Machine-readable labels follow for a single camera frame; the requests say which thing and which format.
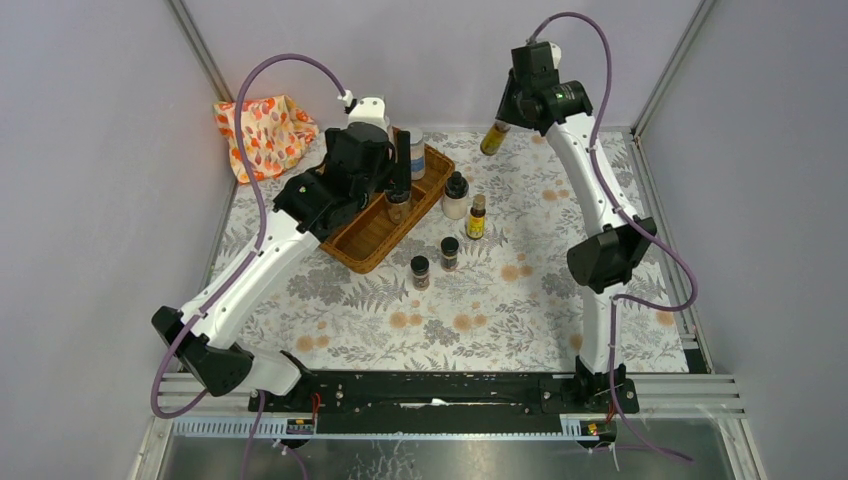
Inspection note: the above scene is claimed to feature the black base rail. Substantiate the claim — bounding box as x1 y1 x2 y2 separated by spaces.
248 370 639 435

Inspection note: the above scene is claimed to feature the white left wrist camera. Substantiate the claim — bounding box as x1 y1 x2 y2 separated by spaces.
347 96 390 134

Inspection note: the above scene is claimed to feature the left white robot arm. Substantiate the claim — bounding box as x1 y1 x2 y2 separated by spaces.
151 122 397 411

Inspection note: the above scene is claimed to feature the blue label pellet jar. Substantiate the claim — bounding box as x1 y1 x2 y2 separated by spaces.
407 127 426 181

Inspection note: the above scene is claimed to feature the brown wicker divided basket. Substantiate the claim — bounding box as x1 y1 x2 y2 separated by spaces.
319 143 456 274

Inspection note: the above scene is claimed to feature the dark spice jar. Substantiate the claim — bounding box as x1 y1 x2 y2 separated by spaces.
440 236 459 271
410 255 430 291

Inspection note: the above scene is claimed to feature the dark spice jar left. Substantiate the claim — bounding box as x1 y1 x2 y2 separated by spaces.
410 255 430 291

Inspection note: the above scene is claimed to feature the floral patterned table mat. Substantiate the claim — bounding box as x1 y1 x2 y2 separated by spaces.
186 130 690 374

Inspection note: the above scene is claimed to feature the aluminium frame rail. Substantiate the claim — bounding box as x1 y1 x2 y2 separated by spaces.
164 0 234 102

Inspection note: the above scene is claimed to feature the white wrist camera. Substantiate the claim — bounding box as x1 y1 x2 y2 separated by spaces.
347 96 390 134
548 41 562 69

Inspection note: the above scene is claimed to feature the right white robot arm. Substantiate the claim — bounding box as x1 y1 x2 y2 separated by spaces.
496 41 657 412

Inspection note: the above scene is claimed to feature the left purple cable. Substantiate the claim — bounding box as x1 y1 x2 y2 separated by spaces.
149 53 352 480

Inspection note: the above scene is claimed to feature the yellow label sauce bottle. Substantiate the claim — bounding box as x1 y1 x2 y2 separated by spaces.
480 120 511 156

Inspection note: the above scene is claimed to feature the black cap grinder bottle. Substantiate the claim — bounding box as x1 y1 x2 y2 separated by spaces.
385 189 412 225

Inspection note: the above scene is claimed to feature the orange floral cloth bag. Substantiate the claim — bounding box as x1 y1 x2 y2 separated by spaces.
213 95 319 184

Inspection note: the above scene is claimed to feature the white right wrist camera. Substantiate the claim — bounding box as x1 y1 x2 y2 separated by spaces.
548 41 562 69

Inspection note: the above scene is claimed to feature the dark spice jar right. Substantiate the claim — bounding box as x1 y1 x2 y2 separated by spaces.
440 236 459 271

